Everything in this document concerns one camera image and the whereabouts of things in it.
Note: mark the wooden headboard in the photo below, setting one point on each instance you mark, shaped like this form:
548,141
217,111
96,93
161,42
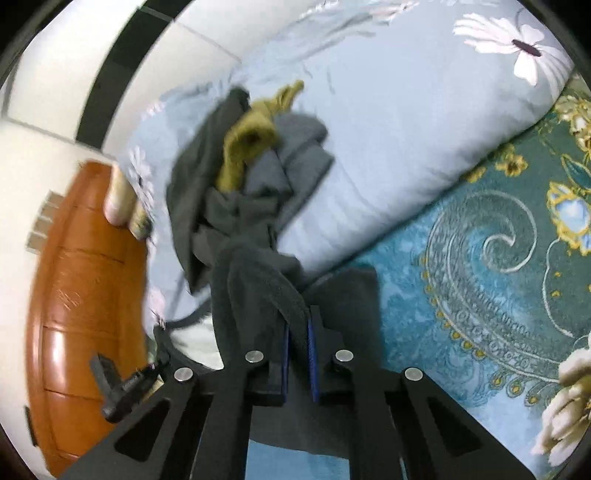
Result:
87,300

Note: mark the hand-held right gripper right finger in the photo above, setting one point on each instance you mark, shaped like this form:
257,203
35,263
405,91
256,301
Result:
314,355

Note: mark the pink floral pillow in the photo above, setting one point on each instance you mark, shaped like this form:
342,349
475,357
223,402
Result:
116,198

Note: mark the white wardrobe with black stripe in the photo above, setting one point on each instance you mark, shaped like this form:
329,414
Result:
60,69

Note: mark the beige wall switch panel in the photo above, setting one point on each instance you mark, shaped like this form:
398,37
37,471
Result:
44,221

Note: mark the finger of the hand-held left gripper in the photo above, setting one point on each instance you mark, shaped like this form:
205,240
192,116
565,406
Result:
113,401

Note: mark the light blue floral duvet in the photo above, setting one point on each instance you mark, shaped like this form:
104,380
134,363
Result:
392,138

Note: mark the olive yellow garment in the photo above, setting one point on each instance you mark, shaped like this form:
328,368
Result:
244,138

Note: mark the dark grey fleece zip jacket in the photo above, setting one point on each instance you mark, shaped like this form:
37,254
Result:
249,286

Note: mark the yellow floral pillow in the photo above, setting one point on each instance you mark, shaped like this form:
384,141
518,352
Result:
140,221

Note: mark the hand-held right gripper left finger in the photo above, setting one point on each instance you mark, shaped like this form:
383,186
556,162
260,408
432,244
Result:
286,355

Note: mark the teal floral bed sheet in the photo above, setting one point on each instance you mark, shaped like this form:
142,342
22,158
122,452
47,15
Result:
415,286

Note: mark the blue grey garment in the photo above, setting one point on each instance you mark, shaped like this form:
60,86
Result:
300,147

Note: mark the dark grey garment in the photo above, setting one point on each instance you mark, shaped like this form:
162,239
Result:
194,184

